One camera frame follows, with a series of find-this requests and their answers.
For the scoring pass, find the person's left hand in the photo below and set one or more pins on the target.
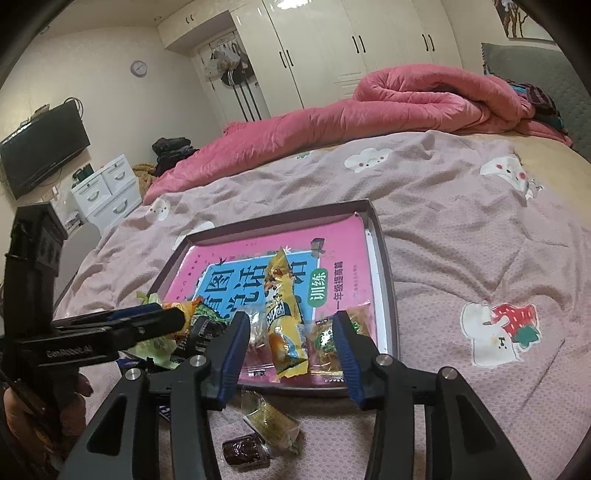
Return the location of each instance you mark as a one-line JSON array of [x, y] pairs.
[[74, 415]]

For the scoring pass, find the striped dark clothes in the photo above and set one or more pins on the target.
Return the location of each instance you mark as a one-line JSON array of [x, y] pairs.
[[540, 104]]

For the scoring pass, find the pink quilt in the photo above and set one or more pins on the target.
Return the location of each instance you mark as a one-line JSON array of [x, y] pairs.
[[300, 129]]

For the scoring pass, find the round wall clock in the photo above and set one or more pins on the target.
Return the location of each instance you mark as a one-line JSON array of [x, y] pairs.
[[139, 68]]

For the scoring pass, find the beige bed sheet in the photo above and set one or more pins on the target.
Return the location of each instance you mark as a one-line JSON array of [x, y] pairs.
[[554, 157]]

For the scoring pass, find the white drawer cabinet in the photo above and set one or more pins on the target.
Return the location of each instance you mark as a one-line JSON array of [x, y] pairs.
[[111, 194]]

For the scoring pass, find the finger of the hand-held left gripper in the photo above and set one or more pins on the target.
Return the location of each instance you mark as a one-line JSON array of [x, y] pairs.
[[161, 325], [129, 314]]

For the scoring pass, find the wall picture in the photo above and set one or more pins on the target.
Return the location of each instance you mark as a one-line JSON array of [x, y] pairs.
[[521, 18]]

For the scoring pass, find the white wardrobe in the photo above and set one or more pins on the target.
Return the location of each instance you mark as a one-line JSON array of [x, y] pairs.
[[323, 41]]

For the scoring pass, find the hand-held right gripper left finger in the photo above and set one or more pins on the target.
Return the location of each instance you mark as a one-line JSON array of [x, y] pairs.
[[235, 355]]

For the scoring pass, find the wall socket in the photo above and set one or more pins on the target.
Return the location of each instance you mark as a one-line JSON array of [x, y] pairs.
[[51, 194]]

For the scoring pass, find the brown knitted cloth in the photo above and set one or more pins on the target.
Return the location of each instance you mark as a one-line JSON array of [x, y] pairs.
[[144, 177]]

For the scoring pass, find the green label cake packet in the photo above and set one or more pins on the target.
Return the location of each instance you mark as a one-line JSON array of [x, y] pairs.
[[323, 344]]

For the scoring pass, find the dark clothes pile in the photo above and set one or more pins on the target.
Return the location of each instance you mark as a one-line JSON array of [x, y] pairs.
[[173, 150]]

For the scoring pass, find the yellow green snack packet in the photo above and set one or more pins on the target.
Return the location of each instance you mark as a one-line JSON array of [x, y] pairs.
[[272, 424]]

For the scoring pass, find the pink book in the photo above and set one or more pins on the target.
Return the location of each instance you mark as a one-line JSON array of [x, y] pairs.
[[332, 244]]

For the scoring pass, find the grey cardboard tray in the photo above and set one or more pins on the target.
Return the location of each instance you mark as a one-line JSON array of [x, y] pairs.
[[385, 286]]

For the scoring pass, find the clear red snack packet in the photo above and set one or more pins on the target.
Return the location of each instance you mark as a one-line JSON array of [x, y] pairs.
[[256, 337]]

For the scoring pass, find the grey quilted headboard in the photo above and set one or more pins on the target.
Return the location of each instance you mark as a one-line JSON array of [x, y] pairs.
[[545, 69]]

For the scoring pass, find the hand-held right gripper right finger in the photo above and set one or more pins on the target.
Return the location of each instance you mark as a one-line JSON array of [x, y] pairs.
[[346, 360]]

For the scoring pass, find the dark green jars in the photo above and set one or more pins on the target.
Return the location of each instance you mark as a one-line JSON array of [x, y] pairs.
[[83, 173]]

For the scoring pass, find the yellow cartoon snack packet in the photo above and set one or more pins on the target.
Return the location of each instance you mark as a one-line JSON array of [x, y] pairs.
[[286, 323]]

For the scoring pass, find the dark brown snack packet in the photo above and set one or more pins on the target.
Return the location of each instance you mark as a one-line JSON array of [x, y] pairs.
[[244, 450]]

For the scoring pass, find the hanging bags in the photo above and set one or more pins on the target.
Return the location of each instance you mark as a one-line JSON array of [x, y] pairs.
[[226, 62]]

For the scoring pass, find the white door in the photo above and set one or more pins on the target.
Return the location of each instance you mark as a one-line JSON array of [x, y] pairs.
[[217, 99]]

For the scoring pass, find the dark blue snack bar wrapper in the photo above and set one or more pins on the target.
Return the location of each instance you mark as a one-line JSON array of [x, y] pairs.
[[165, 413]]

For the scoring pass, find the light green snack packet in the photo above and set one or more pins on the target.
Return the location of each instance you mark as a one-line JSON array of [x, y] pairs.
[[159, 353]]

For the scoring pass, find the black television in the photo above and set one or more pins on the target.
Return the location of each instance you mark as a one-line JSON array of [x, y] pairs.
[[41, 147]]

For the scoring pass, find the green leaf print packet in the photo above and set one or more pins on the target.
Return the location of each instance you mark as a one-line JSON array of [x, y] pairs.
[[210, 313]]

